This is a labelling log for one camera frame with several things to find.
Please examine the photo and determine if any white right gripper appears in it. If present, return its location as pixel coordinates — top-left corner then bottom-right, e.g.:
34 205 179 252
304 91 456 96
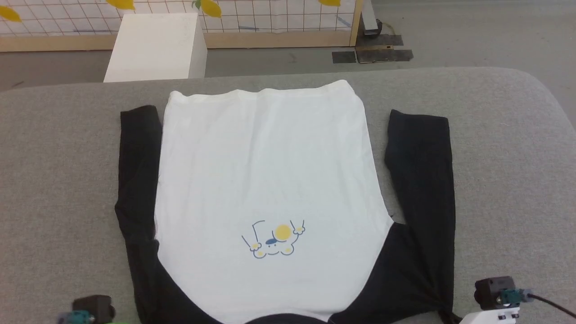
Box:
459 306 521 324

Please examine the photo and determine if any black and white raglan shirt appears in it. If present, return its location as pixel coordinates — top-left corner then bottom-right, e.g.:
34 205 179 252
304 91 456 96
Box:
115 80 456 324

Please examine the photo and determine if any white rectangular box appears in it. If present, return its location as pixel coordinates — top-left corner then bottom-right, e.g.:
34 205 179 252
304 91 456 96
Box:
103 13 208 83

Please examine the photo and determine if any long black floor tape strip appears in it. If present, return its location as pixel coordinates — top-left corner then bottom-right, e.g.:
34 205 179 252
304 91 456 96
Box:
356 49 414 63

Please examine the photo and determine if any black right cable teal plug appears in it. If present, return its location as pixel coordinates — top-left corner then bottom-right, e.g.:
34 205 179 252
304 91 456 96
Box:
495 289 576 319

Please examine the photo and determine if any black cable teal plug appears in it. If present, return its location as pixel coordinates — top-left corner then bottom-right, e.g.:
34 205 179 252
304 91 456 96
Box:
495 289 576 319
58 310 95 324

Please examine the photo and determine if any black left cable teal plug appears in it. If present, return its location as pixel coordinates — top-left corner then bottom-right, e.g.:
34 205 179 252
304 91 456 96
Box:
58 310 95 324

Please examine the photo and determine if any grey metal stand post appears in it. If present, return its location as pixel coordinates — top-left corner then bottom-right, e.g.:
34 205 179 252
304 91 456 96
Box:
360 0 383 36

